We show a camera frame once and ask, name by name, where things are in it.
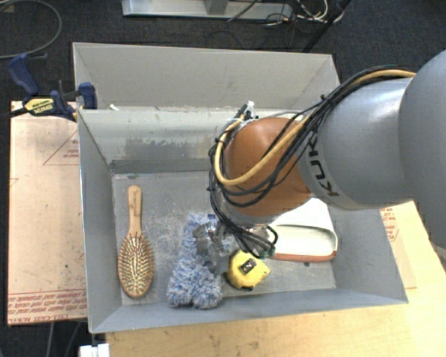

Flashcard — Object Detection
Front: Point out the yellow tape measure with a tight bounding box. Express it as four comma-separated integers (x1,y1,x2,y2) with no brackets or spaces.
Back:
226,249,272,292

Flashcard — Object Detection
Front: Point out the wooden hairbrush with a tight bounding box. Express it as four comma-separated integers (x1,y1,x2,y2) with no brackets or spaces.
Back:
117,184,156,299

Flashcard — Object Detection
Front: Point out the brown cardboard board, red print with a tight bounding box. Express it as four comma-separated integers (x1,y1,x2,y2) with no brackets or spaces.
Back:
7,100,418,327

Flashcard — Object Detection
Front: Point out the blue and white fluffy cloth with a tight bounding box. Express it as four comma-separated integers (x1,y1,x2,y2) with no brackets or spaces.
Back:
166,211,239,310

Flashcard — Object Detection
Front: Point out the grey metal bin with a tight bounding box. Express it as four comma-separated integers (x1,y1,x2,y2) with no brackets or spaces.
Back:
72,42,410,335

